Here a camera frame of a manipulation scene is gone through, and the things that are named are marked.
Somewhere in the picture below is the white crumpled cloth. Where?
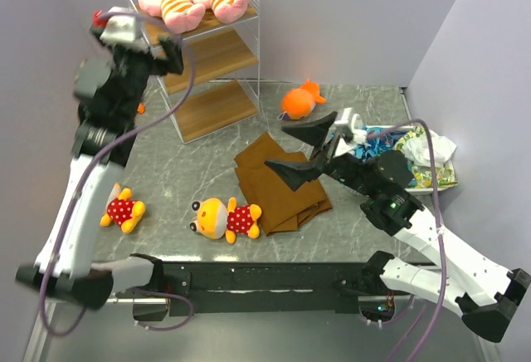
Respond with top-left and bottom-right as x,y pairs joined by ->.
402,135 -> 457,168

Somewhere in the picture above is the brown folded cloth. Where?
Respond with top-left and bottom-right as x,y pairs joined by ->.
235,132 -> 332,236

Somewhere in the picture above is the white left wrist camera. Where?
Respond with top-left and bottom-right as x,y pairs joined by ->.
90,7 -> 148,51

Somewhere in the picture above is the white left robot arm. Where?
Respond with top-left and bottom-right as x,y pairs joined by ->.
16,35 -> 195,311

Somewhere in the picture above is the blue patterned cloth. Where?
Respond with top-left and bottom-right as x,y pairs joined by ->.
351,126 -> 417,188

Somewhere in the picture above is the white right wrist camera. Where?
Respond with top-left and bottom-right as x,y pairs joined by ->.
334,108 -> 368,146

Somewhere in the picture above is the yellow frog plush polka dress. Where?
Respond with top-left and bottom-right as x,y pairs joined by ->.
189,197 -> 262,244

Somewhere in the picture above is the floral yellow green cloth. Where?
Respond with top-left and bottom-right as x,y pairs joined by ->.
395,125 -> 458,189

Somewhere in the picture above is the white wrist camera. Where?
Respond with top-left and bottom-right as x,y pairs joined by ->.
90,7 -> 148,51
334,108 -> 368,146

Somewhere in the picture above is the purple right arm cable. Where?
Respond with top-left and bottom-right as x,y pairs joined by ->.
373,119 -> 449,362

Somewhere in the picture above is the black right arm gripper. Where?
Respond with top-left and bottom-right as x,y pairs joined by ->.
264,111 -> 378,198

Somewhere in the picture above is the white laundry tray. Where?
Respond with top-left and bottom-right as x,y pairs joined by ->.
354,125 -> 458,194

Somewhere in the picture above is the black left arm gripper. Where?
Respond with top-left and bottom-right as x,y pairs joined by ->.
91,31 -> 183,123

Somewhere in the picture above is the white wire wooden shelf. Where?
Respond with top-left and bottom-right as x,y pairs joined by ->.
158,0 -> 261,143

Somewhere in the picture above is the orange goldfish plush toy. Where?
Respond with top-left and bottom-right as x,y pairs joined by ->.
279,79 -> 326,120

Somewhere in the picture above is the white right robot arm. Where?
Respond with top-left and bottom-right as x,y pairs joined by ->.
268,109 -> 530,343

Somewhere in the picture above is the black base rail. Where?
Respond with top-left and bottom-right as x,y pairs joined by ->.
103,260 -> 416,317

